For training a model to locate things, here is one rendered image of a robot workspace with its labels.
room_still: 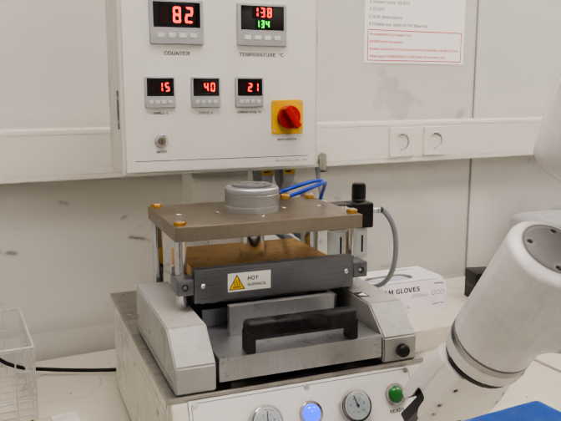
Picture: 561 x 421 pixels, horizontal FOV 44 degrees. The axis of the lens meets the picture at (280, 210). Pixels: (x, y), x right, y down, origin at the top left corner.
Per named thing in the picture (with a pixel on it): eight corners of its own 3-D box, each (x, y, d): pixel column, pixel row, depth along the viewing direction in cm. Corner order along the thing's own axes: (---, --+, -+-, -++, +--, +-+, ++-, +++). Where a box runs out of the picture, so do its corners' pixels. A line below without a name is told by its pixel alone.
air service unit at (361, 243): (303, 266, 123) (303, 184, 121) (375, 259, 129) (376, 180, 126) (315, 273, 119) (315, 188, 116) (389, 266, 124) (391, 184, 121)
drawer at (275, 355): (165, 315, 110) (164, 267, 108) (294, 300, 118) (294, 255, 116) (219, 389, 83) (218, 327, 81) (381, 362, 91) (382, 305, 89)
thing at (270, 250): (171, 273, 107) (169, 212, 106) (302, 260, 115) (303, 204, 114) (200, 304, 92) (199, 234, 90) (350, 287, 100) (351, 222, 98)
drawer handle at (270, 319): (241, 349, 85) (241, 317, 84) (351, 333, 91) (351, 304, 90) (246, 355, 83) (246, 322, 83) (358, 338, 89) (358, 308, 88)
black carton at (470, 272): (463, 294, 168) (465, 266, 167) (498, 292, 169) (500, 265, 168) (474, 301, 162) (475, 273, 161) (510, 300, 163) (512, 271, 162)
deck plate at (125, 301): (110, 296, 123) (109, 291, 122) (292, 277, 135) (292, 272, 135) (166, 406, 80) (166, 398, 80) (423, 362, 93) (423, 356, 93)
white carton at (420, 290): (331, 306, 159) (331, 275, 157) (415, 294, 168) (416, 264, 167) (358, 322, 148) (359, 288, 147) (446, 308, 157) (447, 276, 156)
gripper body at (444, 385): (507, 314, 76) (467, 372, 83) (427, 326, 72) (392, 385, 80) (544, 372, 71) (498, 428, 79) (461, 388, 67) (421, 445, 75)
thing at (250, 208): (142, 255, 112) (138, 175, 110) (316, 240, 123) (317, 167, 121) (176, 296, 90) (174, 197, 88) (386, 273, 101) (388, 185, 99)
